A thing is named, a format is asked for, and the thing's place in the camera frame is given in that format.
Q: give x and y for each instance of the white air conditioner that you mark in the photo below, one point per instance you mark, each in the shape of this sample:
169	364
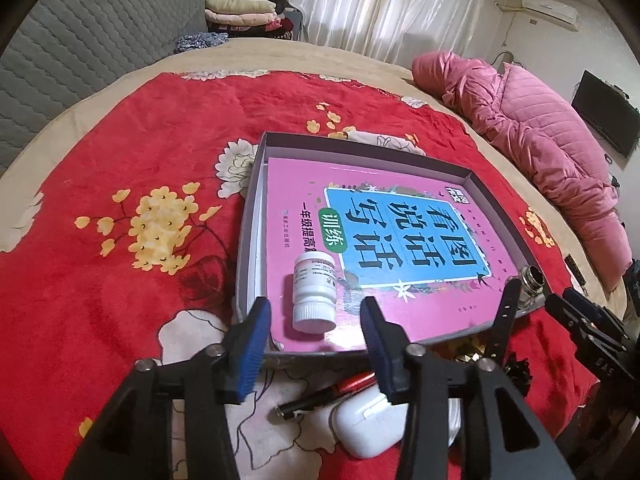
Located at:
547	7

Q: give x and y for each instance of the red and black pen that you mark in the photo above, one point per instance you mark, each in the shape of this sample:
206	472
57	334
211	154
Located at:
350	384

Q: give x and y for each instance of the white earbuds case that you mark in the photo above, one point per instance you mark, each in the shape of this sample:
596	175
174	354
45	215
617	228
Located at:
360	425

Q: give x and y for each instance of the pink book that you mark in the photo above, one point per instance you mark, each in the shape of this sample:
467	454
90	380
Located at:
300	195

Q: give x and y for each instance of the black and yellow watch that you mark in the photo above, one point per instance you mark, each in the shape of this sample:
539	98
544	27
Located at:
507	310

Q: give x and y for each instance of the pile of folded clothes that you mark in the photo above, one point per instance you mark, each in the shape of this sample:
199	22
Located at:
240	10

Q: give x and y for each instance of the red floral blanket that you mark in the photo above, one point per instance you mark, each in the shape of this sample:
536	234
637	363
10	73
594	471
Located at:
125	135

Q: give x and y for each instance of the pink quilt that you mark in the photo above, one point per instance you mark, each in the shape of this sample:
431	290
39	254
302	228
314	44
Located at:
540	120

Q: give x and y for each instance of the beige bed sheet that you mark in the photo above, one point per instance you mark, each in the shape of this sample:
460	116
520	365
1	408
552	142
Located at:
300	57

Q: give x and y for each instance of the small glass jar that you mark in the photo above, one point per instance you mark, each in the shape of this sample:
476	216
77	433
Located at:
531	290

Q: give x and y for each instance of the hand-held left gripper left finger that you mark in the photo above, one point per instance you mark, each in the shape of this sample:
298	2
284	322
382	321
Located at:
252	355

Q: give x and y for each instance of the white curtain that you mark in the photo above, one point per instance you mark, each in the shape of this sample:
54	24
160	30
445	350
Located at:
400	10

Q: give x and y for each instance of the white pill bottle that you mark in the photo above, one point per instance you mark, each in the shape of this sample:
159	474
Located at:
312	285

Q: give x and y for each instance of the blue patterned cloth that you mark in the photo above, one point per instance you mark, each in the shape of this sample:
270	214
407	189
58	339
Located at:
200	42

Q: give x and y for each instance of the dark hair clip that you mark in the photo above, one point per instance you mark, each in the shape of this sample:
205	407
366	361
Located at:
573	269

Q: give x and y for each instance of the grey cardboard box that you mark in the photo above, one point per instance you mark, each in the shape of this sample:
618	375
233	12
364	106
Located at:
350	152

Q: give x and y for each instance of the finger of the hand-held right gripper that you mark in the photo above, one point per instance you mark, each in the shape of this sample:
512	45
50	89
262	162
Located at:
590	307
565	312

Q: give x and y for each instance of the grey quilted headboard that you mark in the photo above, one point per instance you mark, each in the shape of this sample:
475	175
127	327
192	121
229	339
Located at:
75	35

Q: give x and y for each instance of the black flat screen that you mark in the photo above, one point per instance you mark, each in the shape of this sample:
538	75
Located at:
605	110

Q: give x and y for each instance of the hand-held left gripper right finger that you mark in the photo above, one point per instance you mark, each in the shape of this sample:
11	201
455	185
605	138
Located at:
382	365

